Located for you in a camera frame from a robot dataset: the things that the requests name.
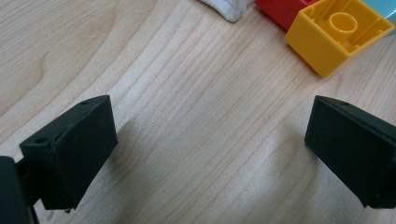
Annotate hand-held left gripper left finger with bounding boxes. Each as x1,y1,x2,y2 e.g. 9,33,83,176
17,94,120,211

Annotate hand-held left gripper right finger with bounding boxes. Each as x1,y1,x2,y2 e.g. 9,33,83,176
304,94,396,209

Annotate red building block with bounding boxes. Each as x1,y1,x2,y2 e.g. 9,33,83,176
254,0,320,32

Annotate yellow building block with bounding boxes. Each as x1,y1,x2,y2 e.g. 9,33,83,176
284,0,396,78

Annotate clear plastic bag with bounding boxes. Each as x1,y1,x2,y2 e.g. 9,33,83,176
199,0,255,23

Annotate teal building block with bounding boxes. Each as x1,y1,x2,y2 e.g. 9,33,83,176
361,0,396,21

